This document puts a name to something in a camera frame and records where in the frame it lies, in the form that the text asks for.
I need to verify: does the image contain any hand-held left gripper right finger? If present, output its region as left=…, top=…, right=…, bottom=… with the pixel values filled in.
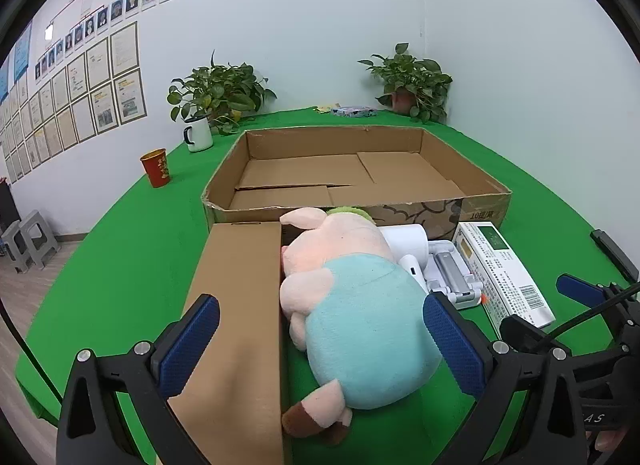
left=422, top=291, right=588, bottom=465

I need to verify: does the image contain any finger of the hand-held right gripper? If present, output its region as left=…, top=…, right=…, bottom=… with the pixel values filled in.
left=556, top=273, right=632, bottom=307
left=590, top=229, right=640, bottom=282

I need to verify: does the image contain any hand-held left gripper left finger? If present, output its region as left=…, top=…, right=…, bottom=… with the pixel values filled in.
left=56, top=293, right=221, bottom=465

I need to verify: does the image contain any pink pig plush toy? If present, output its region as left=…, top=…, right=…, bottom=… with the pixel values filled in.
left=278, top=206, right=443, bottom=447

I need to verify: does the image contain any white hair dryer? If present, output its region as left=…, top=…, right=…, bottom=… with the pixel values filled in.
left=382, top=224, right=432, bottom=296

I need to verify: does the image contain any person's right hand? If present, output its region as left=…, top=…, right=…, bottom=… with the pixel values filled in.
left=592, top=427, right=628, bottom=453

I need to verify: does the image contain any white folding stand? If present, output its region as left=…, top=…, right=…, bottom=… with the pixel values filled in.
left=425, top=239, right=488, bottom=310

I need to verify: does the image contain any white medicine box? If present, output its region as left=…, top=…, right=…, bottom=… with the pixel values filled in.
left=452, top=221, right=557, bottom=330

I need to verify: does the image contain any large open cardboard box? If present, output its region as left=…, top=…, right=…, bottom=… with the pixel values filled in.
left=15, top=106, right=633, bottom=465

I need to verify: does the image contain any red paper cup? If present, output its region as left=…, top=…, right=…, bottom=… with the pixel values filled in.
left=140, top=148, right=172, bottom=189

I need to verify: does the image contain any grey plastic stool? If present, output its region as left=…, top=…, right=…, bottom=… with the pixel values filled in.
left=17, top=210, right=61, bottom=269
left=1, top=221, right=31, bottom=274

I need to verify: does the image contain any white enamel mug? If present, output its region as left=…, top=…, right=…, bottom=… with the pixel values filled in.
left=183, top=115, right=215, bottom=153

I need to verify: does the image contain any black cabinet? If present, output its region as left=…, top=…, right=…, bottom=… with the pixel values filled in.
left=0, top=180, right=21, bottom=232

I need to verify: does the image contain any blue and pink packet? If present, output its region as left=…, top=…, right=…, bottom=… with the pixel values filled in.
left=331, top=105, right=378, bottom=118

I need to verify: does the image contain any bushy green potted plant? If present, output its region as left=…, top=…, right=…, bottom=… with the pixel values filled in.
left=167, top=50, right=277, bottom=136

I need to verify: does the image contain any green plant in terracotta pot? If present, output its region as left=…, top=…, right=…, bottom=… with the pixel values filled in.
left=357, top=43, right=453, bottom=124

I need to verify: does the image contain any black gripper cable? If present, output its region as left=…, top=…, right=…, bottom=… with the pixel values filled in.
left=544, top=285, right=640, bottom=344

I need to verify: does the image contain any group of framed wall certificates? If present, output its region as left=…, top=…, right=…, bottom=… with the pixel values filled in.
left=0, top=22, right=148, bottom=186

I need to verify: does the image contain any blue wall poster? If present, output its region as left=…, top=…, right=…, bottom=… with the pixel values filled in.
left=14, top=22, right=33, bottom=86

